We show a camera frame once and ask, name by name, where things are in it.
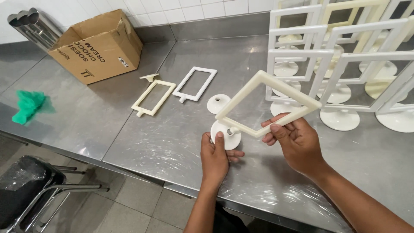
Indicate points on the brown cardboard box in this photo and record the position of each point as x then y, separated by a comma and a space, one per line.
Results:
97, 61

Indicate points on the person's left hand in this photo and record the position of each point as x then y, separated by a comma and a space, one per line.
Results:
213, 165

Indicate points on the black metal-legged chair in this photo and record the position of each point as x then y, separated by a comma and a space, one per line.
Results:
22, 187

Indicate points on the row of assembled frame stands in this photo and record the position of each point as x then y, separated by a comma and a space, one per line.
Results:
339, 119

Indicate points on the white round plastic base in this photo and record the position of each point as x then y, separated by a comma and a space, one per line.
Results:
217, 105
231, 142

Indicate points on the person's dark clothing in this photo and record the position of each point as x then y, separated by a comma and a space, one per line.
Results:
228, 221

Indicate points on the green mesh net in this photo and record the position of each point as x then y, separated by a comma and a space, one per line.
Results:
29, 105

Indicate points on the white plastic sign frame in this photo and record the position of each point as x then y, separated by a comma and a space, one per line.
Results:
205, 70

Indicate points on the steel tube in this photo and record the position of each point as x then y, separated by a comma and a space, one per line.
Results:
34, 27
47, 24
22, 30

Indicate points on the cream plastic sign frame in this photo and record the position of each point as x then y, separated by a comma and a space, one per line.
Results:
291, 91
165, 83

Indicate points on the person's right hand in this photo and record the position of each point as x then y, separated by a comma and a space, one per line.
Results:
299, 145

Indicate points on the small cream round base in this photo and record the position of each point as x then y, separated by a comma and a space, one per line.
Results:
149, 77

